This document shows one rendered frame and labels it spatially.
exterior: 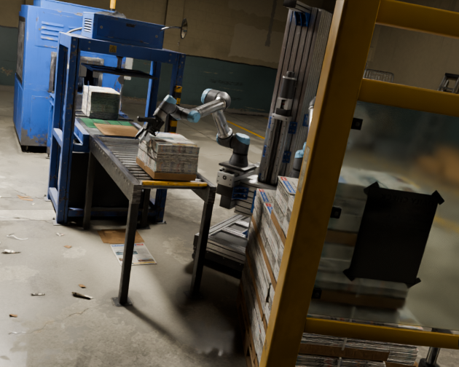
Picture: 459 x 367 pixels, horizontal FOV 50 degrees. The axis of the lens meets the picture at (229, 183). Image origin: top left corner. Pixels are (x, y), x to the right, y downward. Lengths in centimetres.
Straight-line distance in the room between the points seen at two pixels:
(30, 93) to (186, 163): 363
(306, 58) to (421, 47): 774
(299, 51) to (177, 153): 123
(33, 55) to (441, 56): 769
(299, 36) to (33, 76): 367
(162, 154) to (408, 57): 897
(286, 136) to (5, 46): 863
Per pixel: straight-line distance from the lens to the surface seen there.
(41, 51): 644
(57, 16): 644
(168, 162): 310
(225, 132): 375
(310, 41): 372
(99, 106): 498
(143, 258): 391
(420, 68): 1123
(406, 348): 252
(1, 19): 1154
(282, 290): 147
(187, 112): 319
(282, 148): 371
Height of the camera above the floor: 167
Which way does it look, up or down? 15 degrees down
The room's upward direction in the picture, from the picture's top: 10 degrees clockwise
